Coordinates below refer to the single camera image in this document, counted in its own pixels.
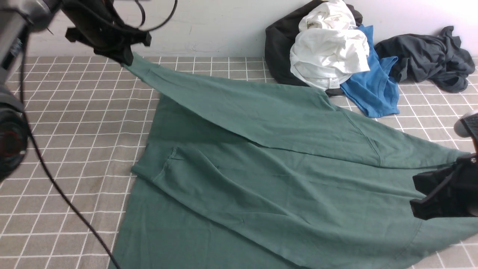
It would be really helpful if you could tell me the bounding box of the blue shirt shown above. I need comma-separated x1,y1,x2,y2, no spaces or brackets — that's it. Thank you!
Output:
340,25,400,118

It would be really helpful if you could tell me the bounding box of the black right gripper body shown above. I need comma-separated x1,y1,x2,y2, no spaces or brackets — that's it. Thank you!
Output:
410,154,478,220

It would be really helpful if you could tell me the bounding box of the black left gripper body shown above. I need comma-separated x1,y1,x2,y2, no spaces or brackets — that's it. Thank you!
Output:
62,0,152,66

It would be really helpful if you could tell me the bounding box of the black garment under pile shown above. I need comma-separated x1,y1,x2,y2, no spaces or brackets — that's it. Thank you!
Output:
264,0,362,96

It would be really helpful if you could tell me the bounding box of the grey checkered tablecloth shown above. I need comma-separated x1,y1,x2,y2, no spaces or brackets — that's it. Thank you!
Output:
0,56,478,269

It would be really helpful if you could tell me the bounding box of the green long sleeve shirt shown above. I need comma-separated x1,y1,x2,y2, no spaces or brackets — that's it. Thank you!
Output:
114,54,477,269

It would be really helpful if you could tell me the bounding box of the white crumpled shirt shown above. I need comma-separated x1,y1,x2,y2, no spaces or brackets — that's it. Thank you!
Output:
290,0,370,90

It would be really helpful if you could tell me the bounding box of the dark grey crumpled shirt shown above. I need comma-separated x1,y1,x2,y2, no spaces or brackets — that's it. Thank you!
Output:
374,26,476,93

